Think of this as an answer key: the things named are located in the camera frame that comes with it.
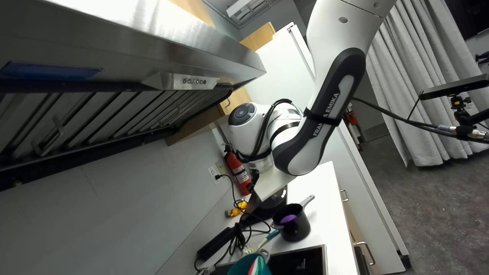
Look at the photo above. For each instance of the yellow plug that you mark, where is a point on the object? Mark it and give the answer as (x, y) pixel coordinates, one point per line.
(239, 208)

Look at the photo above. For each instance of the orange-red fire extinguisher white label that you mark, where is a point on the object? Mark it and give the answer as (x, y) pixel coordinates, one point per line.
(239, 169)

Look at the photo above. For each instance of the purple plushie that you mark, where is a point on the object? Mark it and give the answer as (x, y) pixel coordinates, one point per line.
(289, 218)

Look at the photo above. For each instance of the white wall outlet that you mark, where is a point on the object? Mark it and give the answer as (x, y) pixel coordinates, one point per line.
(214, 172)

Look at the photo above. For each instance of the small red fire extinguisher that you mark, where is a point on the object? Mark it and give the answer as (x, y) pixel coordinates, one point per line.
(355, 124)

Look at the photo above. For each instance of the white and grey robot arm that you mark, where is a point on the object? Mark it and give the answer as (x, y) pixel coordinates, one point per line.
(337, 40)

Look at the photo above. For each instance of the black camera rig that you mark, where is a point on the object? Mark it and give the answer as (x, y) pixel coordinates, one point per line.
(453, 85)

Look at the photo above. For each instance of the white curtains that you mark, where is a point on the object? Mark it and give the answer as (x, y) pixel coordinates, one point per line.
(438, 61)

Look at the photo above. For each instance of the black induction cooktop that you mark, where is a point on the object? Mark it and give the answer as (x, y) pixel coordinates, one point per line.
(300, 261)

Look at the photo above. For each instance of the stainless steel range hood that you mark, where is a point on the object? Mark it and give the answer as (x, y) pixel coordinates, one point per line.
(127, 30)

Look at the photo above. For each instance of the white tall refrigerator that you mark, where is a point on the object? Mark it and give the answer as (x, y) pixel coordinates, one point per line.
(285, 70)

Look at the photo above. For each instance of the wooden base cabinet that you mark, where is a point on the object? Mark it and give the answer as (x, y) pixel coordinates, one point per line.
(363, 257)

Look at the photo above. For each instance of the black power strip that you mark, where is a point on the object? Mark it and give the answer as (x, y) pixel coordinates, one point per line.
(214, 244)

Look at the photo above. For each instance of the teal and white utensil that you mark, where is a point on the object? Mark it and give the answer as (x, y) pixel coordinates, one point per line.
(272, 234)

